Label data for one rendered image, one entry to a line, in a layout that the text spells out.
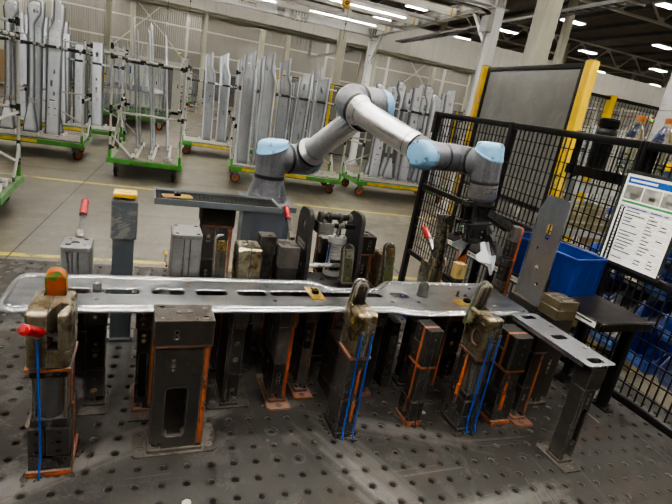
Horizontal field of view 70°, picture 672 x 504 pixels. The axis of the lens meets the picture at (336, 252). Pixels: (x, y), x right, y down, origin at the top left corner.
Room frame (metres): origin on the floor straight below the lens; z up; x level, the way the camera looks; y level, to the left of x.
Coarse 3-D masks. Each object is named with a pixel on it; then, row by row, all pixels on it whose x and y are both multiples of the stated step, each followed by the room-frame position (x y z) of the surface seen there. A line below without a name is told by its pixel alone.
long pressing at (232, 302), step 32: (32, 288) 0.95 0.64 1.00; (128, 288) 1.04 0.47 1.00; (160, 288) 1.07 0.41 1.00; (192, 288) 1.10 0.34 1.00; (224, 288) 1.14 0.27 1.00; (256, 288) 1.17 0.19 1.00; (288, 288) 1.21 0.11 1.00; (320, 288) 1.25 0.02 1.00; (384, 288) 1.34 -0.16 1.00; (416, 288) 1.39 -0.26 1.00; (448, 288) 1.45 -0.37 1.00
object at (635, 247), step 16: (640, 176) 1.57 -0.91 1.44; (656, 176) 1.52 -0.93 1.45; (624, 192) 1.60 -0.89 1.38; (640, 192) 1.55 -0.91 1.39; (656, 192) 1.50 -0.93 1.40; (640, 208) 1.53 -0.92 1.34; (656, 208) 1.49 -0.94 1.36; (608, 224) 1.61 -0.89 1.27; (624, 224) 1.56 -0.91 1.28; (640, 224) 1.52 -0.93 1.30; (656, 224) 1.47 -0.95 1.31; (624, 240) 1.55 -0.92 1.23; (640, 240) 1.50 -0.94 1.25; (656, 240) 1.45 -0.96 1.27; (608, 256) 1.58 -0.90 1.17; (624, 256) 1.53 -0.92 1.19; (640, 256) 1.48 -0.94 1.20; (656, 256) 1.44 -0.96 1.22; (640, 272) 1.47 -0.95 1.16; (656, 272) 1.42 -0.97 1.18
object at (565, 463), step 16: (576, 368) 1.11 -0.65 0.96; (592, 368) 1.07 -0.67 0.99; (576, 384) 1.10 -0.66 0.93; (592, 384) 1.08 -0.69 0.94; (576, 400) 1.08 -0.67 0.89; (560, 416) 1.11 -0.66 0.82; (576, 416) 1.08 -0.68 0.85; (560, 432) 1.09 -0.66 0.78; (576, 432) 1.09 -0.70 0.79; (544, 448) 1.12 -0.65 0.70; (560, 448) 1.08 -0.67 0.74; (560, 464) 1.07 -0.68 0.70; (576, 464) 1.08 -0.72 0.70
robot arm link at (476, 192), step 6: (474, 186) 1.30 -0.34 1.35; (480, 186) 1.29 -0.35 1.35; (486, 186) 1.29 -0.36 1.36; (492, 186) 1.35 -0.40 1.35; (474, 192) 1.30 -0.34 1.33; (480, 192) 1.29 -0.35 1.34; (486, 192) 1.29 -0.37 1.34; (492, 192) 1.28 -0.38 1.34; (474, 198) 1.30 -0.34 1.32; (480, 198) 1.29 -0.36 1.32; (486, 198) 1.29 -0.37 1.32; (492, 198) 1.30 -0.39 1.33
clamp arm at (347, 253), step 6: (342, 246) 1.39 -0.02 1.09; (348, 246) 1.39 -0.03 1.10; (342, 252) 1.38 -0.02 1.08; (348, 252) 1.38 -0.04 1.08; (342, 258) 1.38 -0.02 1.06; (348, 258) 1.37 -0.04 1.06; (342, 264) 1.37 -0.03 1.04; (348, 264) 1.38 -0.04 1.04; (342, 270) 1.37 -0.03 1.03; (348, 270) 1.37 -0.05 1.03; (342, 276) 1.36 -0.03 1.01; (348, 276) 1.37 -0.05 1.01
